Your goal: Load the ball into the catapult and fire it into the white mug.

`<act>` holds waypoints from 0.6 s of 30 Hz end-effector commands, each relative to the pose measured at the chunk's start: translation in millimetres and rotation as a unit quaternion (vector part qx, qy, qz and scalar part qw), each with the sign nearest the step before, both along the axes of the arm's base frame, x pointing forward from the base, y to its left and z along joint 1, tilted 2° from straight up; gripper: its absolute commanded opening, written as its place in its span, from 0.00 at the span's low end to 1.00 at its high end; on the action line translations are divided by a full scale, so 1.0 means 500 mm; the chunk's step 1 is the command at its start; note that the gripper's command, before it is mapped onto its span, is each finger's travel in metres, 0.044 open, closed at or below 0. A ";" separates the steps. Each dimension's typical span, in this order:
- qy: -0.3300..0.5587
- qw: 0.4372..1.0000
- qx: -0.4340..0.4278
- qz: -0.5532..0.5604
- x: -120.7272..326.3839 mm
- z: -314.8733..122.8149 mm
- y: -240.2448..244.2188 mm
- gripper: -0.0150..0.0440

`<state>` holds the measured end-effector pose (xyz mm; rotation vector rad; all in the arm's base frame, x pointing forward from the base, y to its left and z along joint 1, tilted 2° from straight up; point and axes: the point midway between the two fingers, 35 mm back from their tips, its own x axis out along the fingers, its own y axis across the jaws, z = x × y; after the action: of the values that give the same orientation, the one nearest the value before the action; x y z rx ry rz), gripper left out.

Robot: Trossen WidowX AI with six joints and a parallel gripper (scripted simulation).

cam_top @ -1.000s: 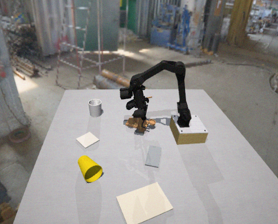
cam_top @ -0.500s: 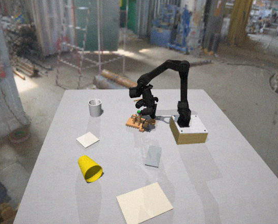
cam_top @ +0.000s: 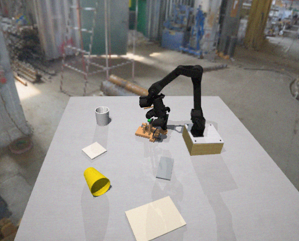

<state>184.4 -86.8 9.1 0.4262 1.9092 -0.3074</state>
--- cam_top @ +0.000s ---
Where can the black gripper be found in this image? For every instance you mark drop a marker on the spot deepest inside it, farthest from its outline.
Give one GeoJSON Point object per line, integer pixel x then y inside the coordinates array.
{"type": "Point", "coordinates": [162, 117]}

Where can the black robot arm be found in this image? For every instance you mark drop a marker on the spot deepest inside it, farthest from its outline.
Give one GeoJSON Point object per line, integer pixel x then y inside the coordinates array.
{"type": "Point", "coordinates": [195, 73]}

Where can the white flat square plate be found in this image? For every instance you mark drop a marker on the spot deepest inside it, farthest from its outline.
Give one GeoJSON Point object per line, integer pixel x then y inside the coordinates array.
{"type": "Point", "coordinates": [94, 150]}

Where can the yellow cup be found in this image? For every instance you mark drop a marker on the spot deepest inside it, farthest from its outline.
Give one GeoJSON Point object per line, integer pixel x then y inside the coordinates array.
{"type": "Point", "coordinates": [97, 182]}

